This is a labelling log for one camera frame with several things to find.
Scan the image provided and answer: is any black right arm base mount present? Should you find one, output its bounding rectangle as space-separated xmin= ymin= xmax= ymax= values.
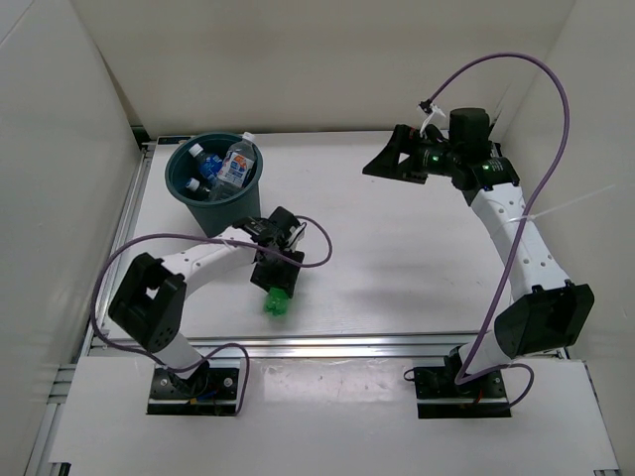
xmin=403 ymin=364 xmax=511 ymax=419

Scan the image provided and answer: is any aluminium table frame rail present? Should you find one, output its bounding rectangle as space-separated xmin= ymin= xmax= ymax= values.
xmin=40 ymin=132 xmax=618 ymax=475

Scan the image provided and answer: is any clear bottle orange blue label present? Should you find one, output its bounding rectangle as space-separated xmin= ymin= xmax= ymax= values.
xmin=216 ymin=132 xmax=256 ymax=200

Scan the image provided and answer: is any green plastic soda bottle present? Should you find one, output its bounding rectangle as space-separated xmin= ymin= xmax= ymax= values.
xmin=263 ymin=287 xmax=292 ymax=317

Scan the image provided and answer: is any dark green plastic bin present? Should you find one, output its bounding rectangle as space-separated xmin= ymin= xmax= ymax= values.
xmin=165 ymin=132 xmax=263 ymax=237

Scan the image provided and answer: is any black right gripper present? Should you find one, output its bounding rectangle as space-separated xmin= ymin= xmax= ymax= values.
xmin=362 ymin=125 xmax=461 ymax=184

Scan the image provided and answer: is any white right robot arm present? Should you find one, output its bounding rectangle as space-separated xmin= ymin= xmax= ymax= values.
xmin=362 ymin=108 xmax=594 ymax=397

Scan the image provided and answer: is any clear unlabelled plastic bottle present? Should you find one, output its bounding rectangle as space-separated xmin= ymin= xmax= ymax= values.
xmin=186 ymin=178 xmax=222 ymax=201

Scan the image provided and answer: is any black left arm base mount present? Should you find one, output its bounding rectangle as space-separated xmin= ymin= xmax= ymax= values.
xmin=146 ymin=361 xmax=249 ymax=417

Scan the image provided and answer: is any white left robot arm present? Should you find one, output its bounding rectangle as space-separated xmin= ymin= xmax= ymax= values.
xmin=108 ymin=206 xmax=305 ymax=397

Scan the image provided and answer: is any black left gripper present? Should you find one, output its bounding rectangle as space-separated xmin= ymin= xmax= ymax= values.
xmin=250 ymin=244 xmax=305 ymax=297

